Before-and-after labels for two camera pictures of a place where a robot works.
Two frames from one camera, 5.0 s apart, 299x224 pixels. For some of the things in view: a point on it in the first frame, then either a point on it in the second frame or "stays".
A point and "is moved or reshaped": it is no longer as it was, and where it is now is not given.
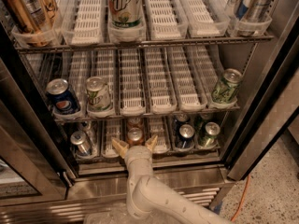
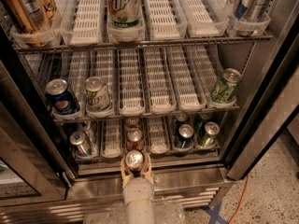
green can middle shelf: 225,89 stays
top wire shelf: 42,48 stays
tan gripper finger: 151,143 -> 148,171
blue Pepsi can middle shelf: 62,97 stays
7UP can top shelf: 125,7 stays
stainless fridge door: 35,164 stays
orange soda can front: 135,137 is moved or reshaped
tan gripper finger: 121,147 -> 126,175
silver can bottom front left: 78,138 stays
